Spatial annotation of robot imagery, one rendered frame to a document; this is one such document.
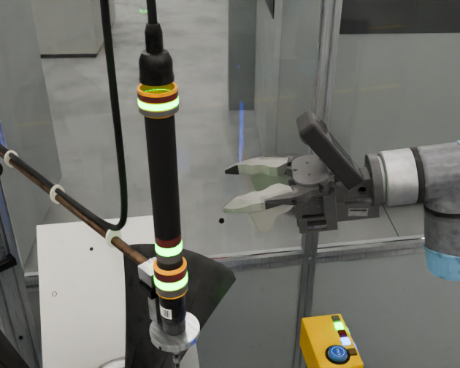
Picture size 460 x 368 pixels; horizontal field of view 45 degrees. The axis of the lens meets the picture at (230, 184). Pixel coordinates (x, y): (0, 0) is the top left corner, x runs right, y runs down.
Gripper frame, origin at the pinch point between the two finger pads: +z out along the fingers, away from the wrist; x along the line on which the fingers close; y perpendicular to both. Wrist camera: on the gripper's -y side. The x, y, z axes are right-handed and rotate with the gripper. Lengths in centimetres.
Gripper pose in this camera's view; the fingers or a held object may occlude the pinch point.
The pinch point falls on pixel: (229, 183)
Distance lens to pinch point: 75.7
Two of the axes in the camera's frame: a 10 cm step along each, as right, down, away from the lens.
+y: 1.6, 8.3, 5.4
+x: 0.3, -5.5, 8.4
